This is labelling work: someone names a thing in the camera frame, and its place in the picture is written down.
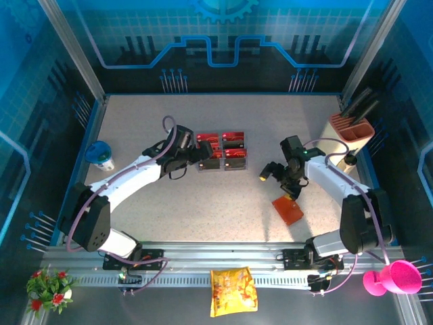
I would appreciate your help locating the orange leather card holder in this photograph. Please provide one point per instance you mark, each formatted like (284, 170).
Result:
(287, 213)

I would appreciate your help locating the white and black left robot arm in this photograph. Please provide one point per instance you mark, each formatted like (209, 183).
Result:
(135, 176)

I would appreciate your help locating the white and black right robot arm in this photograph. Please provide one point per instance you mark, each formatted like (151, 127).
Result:
(324, 176)

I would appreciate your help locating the beige knife block orange top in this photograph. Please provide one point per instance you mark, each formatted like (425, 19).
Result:
(333, 145)

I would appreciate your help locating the small black-capped white bottle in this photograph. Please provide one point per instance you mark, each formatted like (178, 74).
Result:
(350, 158)

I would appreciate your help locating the white cup with blue lid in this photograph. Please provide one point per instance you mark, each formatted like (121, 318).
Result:
(98, 154)

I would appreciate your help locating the yellow snack bag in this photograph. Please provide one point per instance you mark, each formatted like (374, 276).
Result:
(233, 291)

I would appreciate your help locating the pink plastic goblet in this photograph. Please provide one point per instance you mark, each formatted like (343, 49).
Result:
(400, 279)

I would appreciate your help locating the potted plant with red flowers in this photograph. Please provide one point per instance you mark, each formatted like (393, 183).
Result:
(50, 291)

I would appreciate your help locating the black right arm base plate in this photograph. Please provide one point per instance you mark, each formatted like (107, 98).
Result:
(294, 257)

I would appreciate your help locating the aluminium mounting rail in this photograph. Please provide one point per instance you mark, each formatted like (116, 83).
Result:
(220, 252)

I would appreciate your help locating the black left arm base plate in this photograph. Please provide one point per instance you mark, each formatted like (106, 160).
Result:
(152, 254)

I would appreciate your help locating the aluminium frame post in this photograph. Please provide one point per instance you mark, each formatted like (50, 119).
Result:
(365, 50)
(72, 50)

